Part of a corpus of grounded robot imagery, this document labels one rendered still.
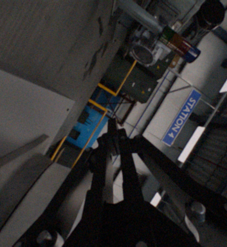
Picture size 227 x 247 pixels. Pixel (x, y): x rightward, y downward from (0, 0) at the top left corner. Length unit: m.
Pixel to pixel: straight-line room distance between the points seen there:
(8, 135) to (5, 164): 0.04
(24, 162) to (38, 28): 0.25
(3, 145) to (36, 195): 0.08
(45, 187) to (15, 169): 0.05
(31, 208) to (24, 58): 0.26
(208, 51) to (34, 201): 7.86
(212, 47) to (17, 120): 8.03
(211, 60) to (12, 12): 7.77
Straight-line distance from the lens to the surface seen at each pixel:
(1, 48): 0.28
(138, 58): 0.92
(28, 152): 0.25
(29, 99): 0.19
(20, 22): 0.29
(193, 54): 0.67
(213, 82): 7.70
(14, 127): 0.20
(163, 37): 0.64
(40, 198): 0.22
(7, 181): 0.22
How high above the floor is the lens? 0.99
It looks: 7 degrees up
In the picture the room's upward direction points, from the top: 121 degrees clockwise
